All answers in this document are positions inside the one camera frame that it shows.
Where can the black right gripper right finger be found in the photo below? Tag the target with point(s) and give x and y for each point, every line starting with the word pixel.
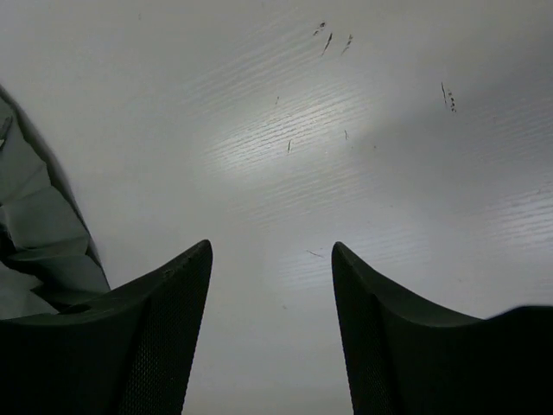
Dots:
pixel 407 355

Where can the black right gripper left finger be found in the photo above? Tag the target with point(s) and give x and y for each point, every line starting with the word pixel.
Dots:
pixel 128 351

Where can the grey pleated skirt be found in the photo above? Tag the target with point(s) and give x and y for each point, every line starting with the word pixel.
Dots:
pixel 46 250

